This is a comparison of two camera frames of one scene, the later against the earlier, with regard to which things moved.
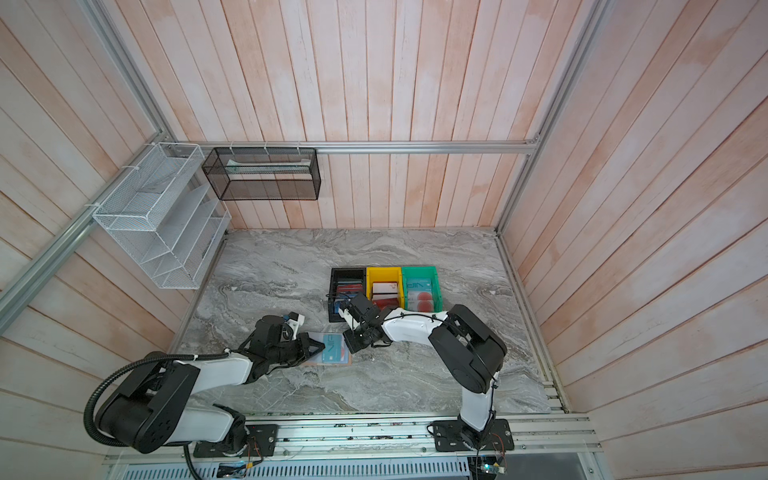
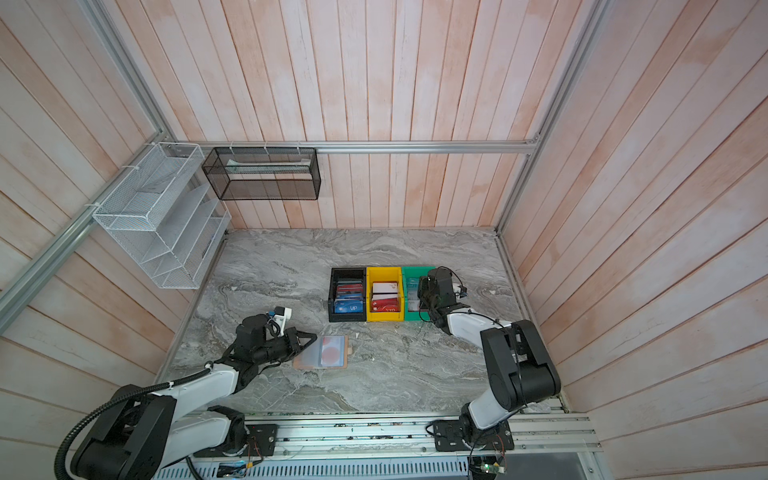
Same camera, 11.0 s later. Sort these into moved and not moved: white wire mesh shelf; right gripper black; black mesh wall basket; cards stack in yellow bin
Moved: right gripper black
Not moved: white wire mesh shelf; black mesh wall basket; cards stack in yellow bin
